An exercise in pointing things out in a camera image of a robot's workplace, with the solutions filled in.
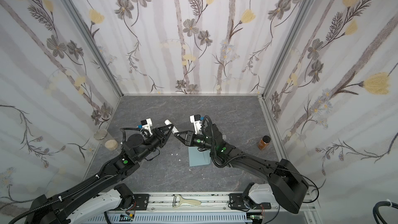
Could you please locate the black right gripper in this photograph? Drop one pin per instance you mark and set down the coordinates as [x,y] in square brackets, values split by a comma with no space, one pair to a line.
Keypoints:
[189,138]

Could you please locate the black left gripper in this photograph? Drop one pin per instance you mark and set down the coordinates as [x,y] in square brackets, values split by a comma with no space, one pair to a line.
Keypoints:
[156,135]

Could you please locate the white glue stick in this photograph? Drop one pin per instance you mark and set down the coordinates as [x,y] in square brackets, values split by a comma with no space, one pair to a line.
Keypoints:
[171,126]

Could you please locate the light green envelope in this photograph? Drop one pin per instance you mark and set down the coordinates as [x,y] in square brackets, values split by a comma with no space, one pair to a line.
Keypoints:
[198,158]

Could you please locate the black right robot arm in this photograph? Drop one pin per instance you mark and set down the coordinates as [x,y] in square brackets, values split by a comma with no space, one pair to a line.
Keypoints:
[288,186]

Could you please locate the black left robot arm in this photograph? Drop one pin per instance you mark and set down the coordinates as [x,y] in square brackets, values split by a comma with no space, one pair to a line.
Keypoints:
[104,190]

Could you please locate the cream plastic peeler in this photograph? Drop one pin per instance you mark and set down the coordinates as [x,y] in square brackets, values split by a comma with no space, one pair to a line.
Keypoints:
[178,200]

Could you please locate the amber bottle black cap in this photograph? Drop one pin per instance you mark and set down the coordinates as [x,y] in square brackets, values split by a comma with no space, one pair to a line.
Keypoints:
[264,142]

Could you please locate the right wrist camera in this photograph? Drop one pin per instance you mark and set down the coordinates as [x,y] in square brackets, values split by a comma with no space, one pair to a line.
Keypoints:
[196,120]

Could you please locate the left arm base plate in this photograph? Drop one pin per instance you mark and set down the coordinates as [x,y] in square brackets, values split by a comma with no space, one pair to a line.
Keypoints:
[138,202]

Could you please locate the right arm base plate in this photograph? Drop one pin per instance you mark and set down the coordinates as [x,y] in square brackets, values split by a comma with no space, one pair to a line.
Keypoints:
[244,203]

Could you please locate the white slotted cable duct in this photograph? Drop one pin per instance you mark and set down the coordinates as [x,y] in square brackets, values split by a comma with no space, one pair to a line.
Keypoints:
[172,218]

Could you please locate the aluminium mounting rail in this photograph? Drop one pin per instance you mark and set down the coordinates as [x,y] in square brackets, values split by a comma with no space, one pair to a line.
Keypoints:
[115,200]

